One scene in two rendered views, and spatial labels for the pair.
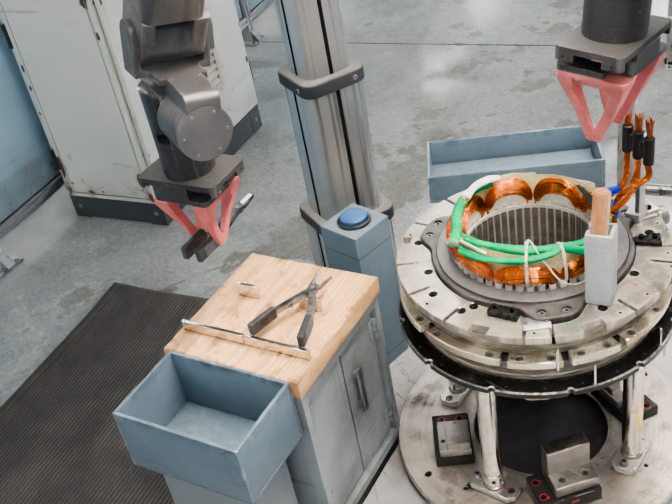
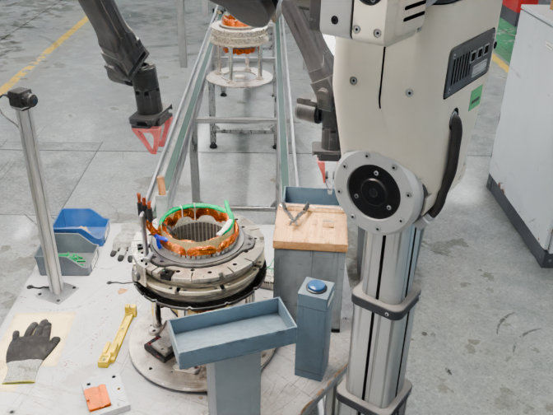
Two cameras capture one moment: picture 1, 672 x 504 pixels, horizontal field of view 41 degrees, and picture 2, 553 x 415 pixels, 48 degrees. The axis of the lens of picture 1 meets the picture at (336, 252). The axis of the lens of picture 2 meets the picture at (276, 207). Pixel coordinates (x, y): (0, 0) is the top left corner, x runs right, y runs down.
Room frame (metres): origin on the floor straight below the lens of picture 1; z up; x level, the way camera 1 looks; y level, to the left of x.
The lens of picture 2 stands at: (2.05, -0.73, 1.90)
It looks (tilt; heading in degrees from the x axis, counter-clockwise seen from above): 29 degrees down; 149
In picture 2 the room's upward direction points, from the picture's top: 1 degrees clockwise
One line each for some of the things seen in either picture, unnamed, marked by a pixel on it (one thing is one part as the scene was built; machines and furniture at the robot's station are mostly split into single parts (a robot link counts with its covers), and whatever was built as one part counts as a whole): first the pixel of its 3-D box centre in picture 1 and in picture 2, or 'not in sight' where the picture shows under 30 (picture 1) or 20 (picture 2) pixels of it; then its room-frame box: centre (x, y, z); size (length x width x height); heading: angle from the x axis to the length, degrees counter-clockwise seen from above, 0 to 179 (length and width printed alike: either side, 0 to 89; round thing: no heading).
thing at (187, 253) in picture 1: (194, 243); not in sight; (0.87, 0.16, 1.18); 0.04 x 0.01 x 0.02; 144
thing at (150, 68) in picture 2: not in sight; (142, 76); (0.73, -0.29, 1.48); 0.07 x 0.06 x 0.07; 21
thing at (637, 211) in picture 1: (637, 175); (146, 237); (0.87, -0.36, 1.15); 0.03 x 0.02 x 0.12; 137
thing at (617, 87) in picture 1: (604, 89); (155, 130); (0.74, -0.27, 1.35); 0.07 x 0.07 x 0.09; 44
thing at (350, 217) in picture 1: (353, 216); (316, 285); (1.09, -0.03, 1.04); 0.04 x 0.04 x 0.01
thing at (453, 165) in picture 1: (516, 230); (233, 374); (1.14, -0.28, 0.92); 0.25 x 0.11 x 0.28; 79
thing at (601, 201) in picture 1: (600, 216); (161, 187); (0.74, -0.27, 1.20); 0.02 x 0.02 x 0.06
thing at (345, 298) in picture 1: (274, 319); (311, 226); (0.87, 0.09, 1.05); 0.20 x 0.19 x 0.02; 145
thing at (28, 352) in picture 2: not in sight; (30, 347); (0.67, -0.63, 0.79); 0.24 x 0.13 x 0.02; 150
